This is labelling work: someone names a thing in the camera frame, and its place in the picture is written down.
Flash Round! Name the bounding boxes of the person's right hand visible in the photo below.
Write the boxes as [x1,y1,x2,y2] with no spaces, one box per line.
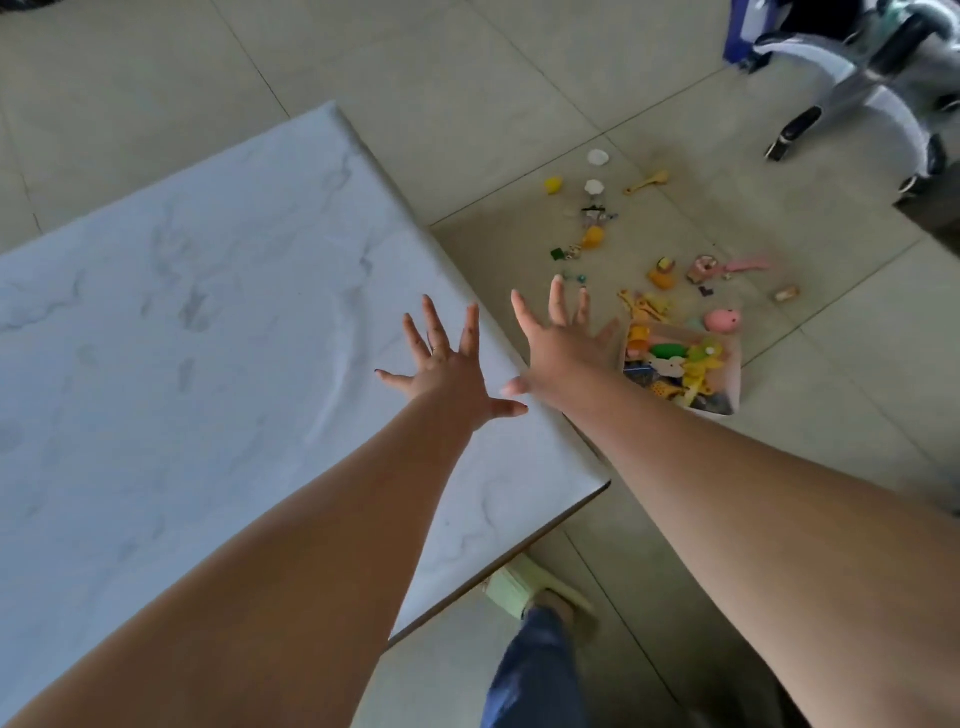
[500,275,624,414]

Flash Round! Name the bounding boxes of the person's left hand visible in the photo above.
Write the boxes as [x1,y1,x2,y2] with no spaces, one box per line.
[374,294,530,436]

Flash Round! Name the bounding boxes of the pink plastic toy tray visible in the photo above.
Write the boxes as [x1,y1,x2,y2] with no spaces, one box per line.
[618,318,744,418]

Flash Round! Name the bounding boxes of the person's right forearm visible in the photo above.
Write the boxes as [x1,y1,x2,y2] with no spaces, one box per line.
[562,371,960,728]

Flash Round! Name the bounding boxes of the person's left forearm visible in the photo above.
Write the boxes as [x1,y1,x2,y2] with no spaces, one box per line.
[0,389,489,728]

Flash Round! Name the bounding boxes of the person's dark blue trousers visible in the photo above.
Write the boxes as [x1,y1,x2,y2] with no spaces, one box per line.
[479,607,594,728]

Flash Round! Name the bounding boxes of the white marble table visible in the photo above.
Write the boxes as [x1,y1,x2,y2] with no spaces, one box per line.
[0,102,613,728]

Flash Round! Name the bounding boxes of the blue plastic stool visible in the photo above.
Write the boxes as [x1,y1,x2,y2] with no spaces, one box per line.
[723,0,774,65]

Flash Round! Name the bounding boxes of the white grey baby walker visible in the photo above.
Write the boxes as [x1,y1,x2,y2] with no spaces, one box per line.
[738,0,960,204]

